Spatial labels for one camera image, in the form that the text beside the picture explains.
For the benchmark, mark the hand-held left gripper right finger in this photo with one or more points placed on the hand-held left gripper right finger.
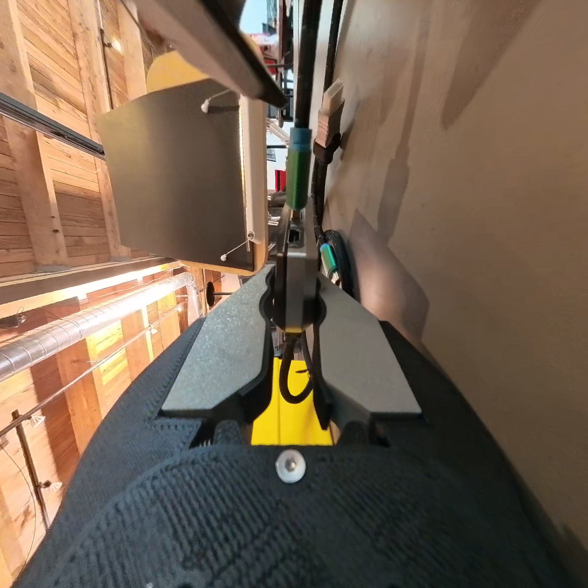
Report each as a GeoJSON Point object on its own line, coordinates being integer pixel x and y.
{"type": "Point", "coordinates": [367, 367]}

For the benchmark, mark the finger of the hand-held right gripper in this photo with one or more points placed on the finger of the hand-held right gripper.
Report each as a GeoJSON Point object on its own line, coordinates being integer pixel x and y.
{"type": "Point", "coordinates": [197, 36]}

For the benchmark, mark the silver ventilation duct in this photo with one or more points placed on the silver ventilation duct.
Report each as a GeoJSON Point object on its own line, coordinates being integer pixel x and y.
{"type": "Point", "coordinates": [92, 321]}

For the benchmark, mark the yellow plastic bin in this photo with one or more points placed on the yellow plastic bin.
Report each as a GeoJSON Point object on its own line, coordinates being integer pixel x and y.
{"type": "Point", "coordinates": [294, 427]}

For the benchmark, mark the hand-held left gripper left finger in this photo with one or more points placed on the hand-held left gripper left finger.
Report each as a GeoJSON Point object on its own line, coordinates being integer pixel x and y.
{"type": "Point", "coordinates": [216, 358]}

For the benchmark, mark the black floor lamp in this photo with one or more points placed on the black floor lamp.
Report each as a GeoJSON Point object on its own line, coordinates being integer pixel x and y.
{"type": "Point", "coordinates": [216, 293]}

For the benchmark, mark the black HDMI switch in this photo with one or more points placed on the black HDMI switch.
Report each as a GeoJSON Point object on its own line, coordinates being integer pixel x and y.
{"type": "Point", "coordinates": [298, 294]}

